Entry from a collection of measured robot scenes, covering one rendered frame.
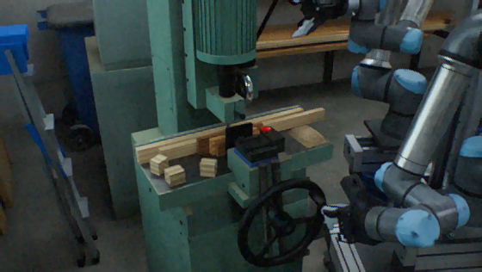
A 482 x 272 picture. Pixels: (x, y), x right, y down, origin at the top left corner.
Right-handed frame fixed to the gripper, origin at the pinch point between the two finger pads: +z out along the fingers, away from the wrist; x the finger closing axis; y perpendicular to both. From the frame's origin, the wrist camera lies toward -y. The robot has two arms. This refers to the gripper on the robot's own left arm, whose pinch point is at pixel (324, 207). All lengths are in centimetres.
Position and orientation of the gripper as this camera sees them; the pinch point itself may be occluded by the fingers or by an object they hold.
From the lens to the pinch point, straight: 125.0
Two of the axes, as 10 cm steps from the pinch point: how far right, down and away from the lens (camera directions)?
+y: 1.9, 9.8, 0.1
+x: 9.0, -1.8, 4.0
